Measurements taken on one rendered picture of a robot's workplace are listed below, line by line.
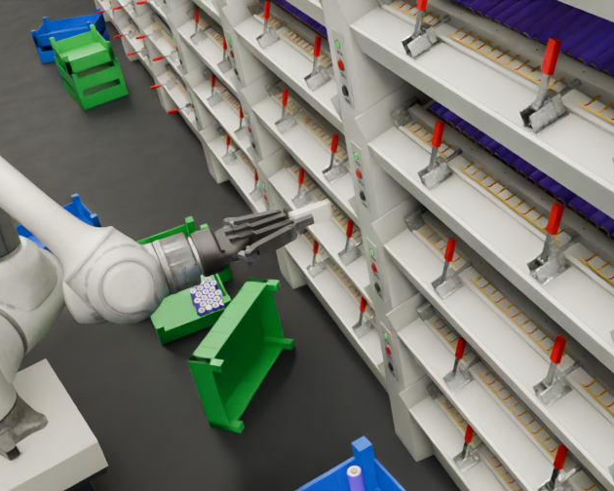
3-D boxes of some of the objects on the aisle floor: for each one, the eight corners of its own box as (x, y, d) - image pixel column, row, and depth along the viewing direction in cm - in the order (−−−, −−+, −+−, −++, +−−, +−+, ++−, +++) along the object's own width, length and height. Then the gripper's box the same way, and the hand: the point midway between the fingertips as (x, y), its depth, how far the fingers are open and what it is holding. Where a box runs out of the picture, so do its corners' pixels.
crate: (210, 428, 196) (187, 359, 185) (266, 341, 218) (249, 276, 207) (241, 434, 193) (219, 365, 182) (295, 345, 214) (279, 280, 203)
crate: (234, 317, 228) (231, 300, 222) (161, 345, 224) (156, 329, 217) (195, 233, 245) (191, 215, 238) (126, 257, 240) (120, 241, 234)
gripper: (190, 256, 148) (319, 209, 154) (211, 295, 138) (349, 245, 143) (179, 219, 144) (312, 172, 150) (200, 256, 134) (341, 206, 139)
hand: (310, 214), depth 146 cm, fingers closed
